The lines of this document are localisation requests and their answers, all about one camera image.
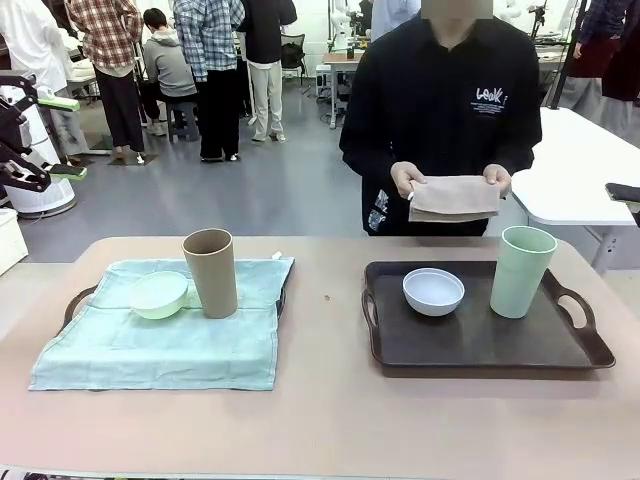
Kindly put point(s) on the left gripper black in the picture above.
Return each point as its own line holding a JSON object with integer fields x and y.
{"x": 11, "y": 125}

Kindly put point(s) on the tall light green cup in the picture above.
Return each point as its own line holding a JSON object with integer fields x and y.
{"x": 517, "y": 285}

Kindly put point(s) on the beige cloth mat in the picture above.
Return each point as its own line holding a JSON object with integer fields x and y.
{"x": 452, "y": 200}

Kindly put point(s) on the light green bowl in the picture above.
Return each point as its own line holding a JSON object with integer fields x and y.
{"x": 157, "y": 300}

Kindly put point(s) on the tall brown cup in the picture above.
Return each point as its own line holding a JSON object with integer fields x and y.
{"x": 212, "y": 280}

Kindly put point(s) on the pale blue bowl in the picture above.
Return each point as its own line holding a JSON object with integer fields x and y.
{"x": 432, "y": 302}

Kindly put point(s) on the teal cloth mat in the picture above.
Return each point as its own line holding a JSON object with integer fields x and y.
{"x": 150, "y": 350}

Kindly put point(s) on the person's right forearm black sleeve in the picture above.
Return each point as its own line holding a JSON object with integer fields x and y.
{"x": 367, "y": 155}

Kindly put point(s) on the person's left forearm black sleeve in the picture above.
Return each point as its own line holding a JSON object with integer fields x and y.
{"x": 525, "y": 150}

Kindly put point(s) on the dark brown serving tray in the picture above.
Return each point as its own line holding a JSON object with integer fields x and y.
{"x": 75, "y": 300}
{"x": 480, "y": 345}

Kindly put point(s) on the person's left hand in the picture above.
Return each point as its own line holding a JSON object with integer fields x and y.
{"x": 497, "y": 180}

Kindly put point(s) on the person's right hand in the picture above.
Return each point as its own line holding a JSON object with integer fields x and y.
{"x": 407, "y": 177}

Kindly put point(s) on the white table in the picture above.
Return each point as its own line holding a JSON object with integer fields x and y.
{"x": 575, "y": 170}

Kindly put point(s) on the white cylindrical air purifier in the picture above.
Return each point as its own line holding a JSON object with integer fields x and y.
{"x": 45, "y": 195}

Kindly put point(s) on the bystander in white shirt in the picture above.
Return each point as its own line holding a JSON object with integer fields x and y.
{"x": 30, "y": 50}

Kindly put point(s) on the bystander in red plaid shirt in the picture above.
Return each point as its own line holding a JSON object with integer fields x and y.
{"x": 110, "y": 40}

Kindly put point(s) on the white box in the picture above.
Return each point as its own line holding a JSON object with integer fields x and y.
{"x": 10, "y": 240}

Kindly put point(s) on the grey stool under seated person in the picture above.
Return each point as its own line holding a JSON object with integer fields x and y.
{"x": 184, "y": 120}

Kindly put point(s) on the seated bystander grey hoodie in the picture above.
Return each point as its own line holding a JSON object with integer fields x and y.
{"x": 167, "y": 65}

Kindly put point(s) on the black pole stand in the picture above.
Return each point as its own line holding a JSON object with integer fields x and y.
{"x": 567, "y": 55}

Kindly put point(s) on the bystander in blue plaid shirt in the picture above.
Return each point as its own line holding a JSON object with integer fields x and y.
{"x": 210, "y": 50}

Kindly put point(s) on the person in black shirt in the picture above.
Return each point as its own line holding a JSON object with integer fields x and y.
{"x": 440, "y": 100}

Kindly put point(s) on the bystander black top beige trousers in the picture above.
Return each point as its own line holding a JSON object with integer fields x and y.
{"x": 265, "y": 35}

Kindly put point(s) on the black office chair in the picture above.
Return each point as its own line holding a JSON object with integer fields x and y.
{"x": 292, "y": 52}

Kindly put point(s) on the bystander in light blue shirt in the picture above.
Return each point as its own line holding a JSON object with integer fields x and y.
{"x": 392, "y": 17}

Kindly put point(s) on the background wooden work table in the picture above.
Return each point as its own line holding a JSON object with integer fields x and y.
{"x": 342, "y": 59}

